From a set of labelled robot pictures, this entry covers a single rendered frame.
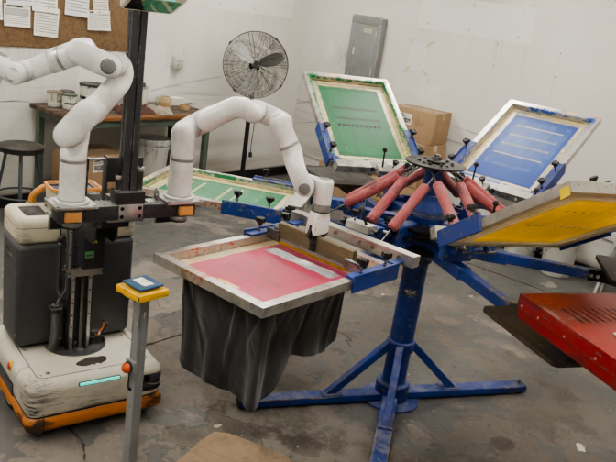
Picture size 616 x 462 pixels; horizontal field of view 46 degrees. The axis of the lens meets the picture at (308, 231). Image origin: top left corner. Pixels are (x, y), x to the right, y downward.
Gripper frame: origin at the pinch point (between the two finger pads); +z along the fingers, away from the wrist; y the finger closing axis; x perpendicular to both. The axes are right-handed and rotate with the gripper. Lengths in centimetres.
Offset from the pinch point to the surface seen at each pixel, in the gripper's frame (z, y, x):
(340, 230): -2.0, -21.8, -4.5
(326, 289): 2.8, 27.0, 29.2
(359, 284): 4.5, 8.1, 30.2
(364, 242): -0.8, -21.8, 8.9
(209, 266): 6.0, 44.1, -14.9
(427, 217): -4, -77, 6
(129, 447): 69, 79, -10
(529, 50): -81, -413, -114
